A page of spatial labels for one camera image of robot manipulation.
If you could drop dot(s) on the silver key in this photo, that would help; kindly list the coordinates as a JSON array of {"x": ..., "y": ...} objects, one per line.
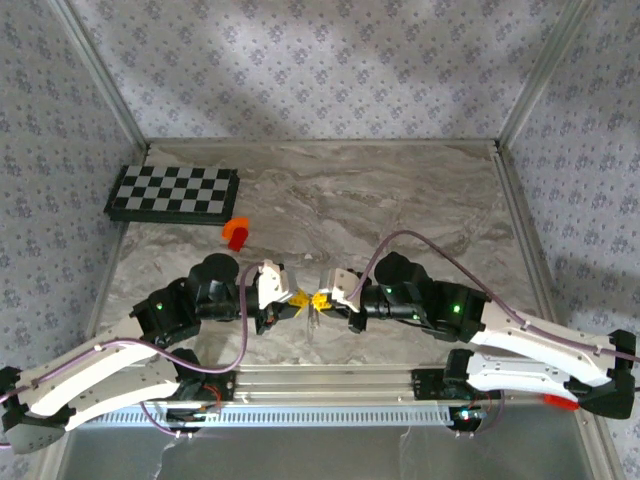
[{"x": 312, "y": 325}]

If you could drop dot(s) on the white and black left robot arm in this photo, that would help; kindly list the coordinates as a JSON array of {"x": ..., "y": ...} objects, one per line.
[{"x": 100, "y": 365}]

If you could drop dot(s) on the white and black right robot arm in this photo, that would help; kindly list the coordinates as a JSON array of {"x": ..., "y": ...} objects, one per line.
[{"x": 525, "y": 372}]

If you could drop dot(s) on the red plastic block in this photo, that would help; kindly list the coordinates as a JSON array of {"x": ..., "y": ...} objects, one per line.
[{"x": 237, "y": 241}]

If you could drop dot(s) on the orange curved plastic piece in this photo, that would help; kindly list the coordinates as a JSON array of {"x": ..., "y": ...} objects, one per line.
[{"x": 235, "y": 225}]

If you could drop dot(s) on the black and grey checkerboard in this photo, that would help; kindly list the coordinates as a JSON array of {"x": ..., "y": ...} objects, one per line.
[{"x": 170, "y": 190}]

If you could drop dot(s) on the small circuit board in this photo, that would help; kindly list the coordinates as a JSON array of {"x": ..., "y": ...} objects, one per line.
[
  {"x": 190, "y": 415},
  {"x": 465, "y": 415}
]

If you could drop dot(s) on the grey metal panel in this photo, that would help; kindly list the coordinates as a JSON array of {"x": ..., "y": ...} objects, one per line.
[{"x": 300, "y": 455}]

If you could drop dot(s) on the wide aluminium base rail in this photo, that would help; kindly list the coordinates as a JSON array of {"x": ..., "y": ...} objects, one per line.
[{"x": 325, "y": 385}]

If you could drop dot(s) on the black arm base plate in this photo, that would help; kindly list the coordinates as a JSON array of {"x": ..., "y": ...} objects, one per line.
[
  {"x": 225, "y": 387},
  {"x": 425, "y": 382}
]

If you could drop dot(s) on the aluminium table side rail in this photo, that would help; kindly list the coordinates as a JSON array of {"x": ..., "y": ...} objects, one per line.
[
  {"x": 515, "y": 200},
  {"x": 99, "y": 310}
]

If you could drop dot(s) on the thin aluminium table rail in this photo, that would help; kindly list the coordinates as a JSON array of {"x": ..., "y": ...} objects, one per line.
[{"x": 325, "y": 142}]

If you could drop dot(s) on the aluminium frame post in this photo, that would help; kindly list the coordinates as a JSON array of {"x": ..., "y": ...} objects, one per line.
[
  {"x": 541, "y": 75},
  {"x": 102, "y": 75}
]

